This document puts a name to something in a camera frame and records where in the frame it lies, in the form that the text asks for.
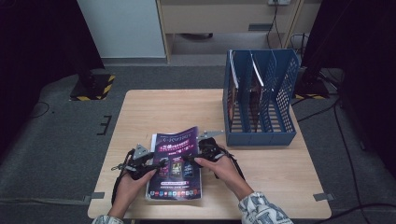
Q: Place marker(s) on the person's left hand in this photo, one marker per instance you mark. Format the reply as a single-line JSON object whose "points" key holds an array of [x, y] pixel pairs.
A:
{"points": [[127, 196]]}

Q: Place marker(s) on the black and red magazine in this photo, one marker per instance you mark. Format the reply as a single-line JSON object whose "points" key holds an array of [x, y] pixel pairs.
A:
{"points": [[233, 102]]}

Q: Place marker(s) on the person's right hand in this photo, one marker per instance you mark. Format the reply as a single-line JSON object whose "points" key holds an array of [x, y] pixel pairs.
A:
{"points": [[222, 171]]}

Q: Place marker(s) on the black stand with striped base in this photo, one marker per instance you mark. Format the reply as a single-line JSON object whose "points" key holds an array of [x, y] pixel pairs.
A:
{"points": [[93, 85], [311, 84]]}

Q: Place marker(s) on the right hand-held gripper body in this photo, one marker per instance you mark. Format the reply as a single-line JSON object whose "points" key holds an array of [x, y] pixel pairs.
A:
{"points": [[209, 149]]}

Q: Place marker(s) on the white cabinet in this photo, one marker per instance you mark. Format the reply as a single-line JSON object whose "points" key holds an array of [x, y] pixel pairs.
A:
{"points": [[121, 28]]}

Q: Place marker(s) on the beige wooden desk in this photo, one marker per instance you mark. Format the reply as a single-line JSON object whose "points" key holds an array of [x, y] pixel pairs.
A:
{"points": [[218, 18]]}

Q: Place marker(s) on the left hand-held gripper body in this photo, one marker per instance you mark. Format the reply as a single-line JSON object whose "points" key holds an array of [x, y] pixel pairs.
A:
{"points": [[138, 166]]}

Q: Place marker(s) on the blue file rack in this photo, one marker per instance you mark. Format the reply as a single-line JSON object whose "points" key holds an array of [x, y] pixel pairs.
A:
{"points": [[261, 138]]}

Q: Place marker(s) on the grey tape piece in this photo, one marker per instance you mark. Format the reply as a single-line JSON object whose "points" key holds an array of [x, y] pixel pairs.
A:
{"points": [[97, 195], [323, 196]]}

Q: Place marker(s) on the white power strip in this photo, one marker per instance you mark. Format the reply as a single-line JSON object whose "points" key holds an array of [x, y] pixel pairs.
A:
{"points": [[278, 2]]}

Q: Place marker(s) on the dark curtain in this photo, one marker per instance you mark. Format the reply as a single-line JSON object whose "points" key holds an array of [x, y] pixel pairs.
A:
{"points": [[367, 46]]}

